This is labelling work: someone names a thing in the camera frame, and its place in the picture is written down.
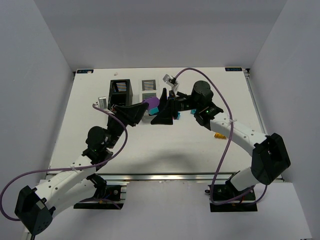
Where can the small teal lego brick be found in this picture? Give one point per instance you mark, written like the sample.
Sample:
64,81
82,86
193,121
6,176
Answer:
178,116

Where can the yellow L-shaped lego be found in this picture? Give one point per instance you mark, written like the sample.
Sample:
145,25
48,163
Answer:
219,136

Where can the white slotted container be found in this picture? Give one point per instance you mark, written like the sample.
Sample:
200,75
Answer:
148,88

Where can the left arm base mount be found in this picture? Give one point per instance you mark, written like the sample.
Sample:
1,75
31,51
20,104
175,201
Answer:
106,195

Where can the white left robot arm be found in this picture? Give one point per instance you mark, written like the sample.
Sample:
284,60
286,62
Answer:
36,207

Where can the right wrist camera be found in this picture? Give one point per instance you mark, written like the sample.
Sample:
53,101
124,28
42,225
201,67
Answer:
172,82

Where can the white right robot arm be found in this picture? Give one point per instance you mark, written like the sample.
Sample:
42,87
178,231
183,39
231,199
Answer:
269,156

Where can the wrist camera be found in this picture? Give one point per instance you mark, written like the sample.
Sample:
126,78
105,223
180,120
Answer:
172,82
101,103

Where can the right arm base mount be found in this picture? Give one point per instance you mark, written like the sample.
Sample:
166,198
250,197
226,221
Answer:
243,204

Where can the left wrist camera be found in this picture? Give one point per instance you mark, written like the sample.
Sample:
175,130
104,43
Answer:
101,103

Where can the right blue corner label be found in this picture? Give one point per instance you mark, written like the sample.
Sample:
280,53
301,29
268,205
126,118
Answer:
233,69

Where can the blue corner label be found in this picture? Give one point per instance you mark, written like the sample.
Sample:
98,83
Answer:
233,69
84,71

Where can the black slotted container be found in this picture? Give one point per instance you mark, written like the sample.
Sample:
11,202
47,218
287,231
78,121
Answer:
120,94

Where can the aluminium table front rail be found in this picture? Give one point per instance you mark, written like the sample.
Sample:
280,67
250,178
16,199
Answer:
157,177

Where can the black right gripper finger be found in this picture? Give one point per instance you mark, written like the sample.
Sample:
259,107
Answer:
163,101
165,116

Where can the purple rounded lego brick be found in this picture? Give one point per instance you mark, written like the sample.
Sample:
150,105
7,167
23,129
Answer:
152,102

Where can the teal long lego brick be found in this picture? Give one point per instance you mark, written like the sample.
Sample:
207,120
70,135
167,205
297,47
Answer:
193,112

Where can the teal small square lego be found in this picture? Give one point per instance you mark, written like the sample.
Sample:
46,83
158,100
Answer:
153,111

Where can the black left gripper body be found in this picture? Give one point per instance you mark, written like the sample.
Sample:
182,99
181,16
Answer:
116,111

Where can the left blue corner label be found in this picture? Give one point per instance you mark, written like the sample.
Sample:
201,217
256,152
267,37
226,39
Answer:
84,71

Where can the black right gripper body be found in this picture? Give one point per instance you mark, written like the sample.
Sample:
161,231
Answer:
173,105

